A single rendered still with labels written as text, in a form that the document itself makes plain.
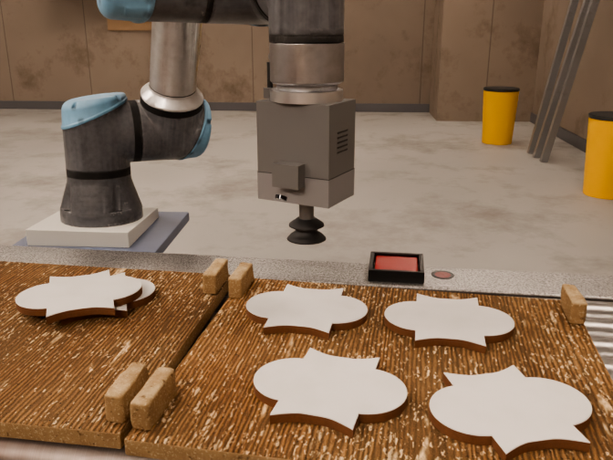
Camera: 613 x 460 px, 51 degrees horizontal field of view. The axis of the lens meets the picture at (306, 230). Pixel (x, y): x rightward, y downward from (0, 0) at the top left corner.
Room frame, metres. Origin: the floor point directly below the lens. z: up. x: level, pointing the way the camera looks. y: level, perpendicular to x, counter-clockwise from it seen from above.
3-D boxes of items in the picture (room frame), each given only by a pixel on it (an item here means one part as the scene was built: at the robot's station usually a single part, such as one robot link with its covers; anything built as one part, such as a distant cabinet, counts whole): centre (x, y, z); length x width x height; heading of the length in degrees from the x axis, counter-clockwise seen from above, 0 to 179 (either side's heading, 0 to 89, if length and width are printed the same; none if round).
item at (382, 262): (0.85, -0.13, 0.92); 0.06 x 0.06 x 0.01; 82
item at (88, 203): (1.19, 0.39, 0.95); 0.15 x 0.15 x 0.10
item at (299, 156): (0.66, 0.01, 1.13); 0.10 x 0.09 x 0.16; 152
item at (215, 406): (0.57, -0.09, 0.93); 0.41 x 0.35 x 0.02; 79
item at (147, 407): (0.48, 0.13, 0.95); 0.06 x 0.02 x 0.03; 169
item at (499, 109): (6.92, -2.06, 0.29); 0.37 x 0.37 x 0.58
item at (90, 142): (1.19, 0.38, 1.06); 0.13 x 0.12 x 0.14; 115
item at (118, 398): (0.49, 0.16, 0.95); 0.06 x 0.02 x 0.03; 171
